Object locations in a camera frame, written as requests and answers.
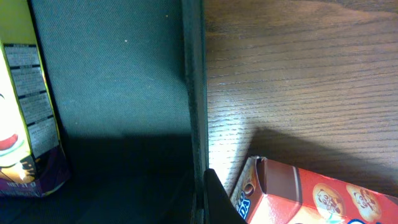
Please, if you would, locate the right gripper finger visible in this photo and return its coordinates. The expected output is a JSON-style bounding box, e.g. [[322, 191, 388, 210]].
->
[[204, 169, 246, 224]]

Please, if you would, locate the red Hello Panda box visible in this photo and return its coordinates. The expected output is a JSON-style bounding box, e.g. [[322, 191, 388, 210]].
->
[[230, 156, 397, 224]]

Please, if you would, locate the black container box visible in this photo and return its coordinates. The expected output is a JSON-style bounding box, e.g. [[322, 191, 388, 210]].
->
[[1, 0, 200, 223]]

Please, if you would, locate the green Pretz snack box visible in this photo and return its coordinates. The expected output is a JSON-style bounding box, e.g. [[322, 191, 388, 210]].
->
[[1, 0, 71, 198]]

